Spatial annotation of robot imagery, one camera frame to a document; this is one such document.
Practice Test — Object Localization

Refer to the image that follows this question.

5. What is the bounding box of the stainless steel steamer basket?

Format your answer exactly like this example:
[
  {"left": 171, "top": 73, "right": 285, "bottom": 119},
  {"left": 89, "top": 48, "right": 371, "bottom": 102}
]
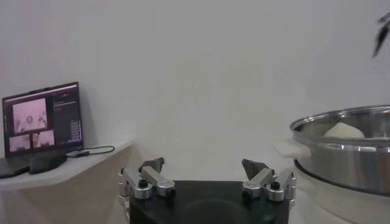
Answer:
[{"left": 289, "top": 105, "right": 390, "bottom": 197}]

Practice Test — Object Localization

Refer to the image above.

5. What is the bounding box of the black looped cable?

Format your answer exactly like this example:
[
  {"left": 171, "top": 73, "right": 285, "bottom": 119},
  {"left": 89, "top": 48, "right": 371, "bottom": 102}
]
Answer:
[{"left": 82, "top": 145, "right": 116, "bottom": 156}]

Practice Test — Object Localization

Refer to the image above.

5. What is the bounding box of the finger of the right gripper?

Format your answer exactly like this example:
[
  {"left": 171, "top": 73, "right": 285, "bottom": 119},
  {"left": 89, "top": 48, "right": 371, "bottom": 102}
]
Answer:
[{"left": 372, "top": 11, "right": 390, "bottom": 58}]

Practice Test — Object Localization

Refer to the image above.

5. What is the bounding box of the black usb hub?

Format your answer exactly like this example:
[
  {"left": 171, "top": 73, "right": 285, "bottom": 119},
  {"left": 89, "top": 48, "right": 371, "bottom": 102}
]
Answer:
[{"left": 65, "top": 150, "right": 91, "bottom": 158}]

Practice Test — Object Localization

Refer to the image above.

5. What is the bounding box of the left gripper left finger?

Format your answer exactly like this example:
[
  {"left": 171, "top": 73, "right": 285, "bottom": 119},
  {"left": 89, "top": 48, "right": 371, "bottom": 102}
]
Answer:
[{"left": 118, "top": 156, "right": 177, "bottom": 200}]

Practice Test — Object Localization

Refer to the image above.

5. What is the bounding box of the cream electric cooking pot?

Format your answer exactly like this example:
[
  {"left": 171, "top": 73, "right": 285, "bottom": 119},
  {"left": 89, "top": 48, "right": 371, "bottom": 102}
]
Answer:
[{"left": 273, "top": 139, "right": 390, "bottom": 224}]

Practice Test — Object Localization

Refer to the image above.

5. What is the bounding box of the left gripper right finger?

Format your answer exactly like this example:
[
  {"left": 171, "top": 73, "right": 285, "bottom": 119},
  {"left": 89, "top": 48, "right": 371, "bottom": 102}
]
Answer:
[{"left": 241, "top": 158, "right": 297, "bottom": 202}]

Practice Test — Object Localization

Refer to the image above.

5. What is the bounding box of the white steamed baozi bun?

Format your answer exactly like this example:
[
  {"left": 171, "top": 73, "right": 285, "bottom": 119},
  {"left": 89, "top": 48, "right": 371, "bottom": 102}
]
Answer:
[{"left": 323, "top": 122, "right": 366, "bottom": 139}]

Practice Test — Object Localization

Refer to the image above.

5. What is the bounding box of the black open laptop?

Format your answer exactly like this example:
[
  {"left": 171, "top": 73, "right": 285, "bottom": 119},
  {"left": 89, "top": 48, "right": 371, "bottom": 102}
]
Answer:
[{"left": 0, "top": 81, "right": 85, "bottom": 180}]

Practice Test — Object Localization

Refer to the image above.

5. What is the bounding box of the white side table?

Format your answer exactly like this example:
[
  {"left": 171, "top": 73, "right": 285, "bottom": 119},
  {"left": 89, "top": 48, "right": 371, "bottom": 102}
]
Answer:
[{"left": 0, "top": 139, "right": 137, "bottom": 224}]

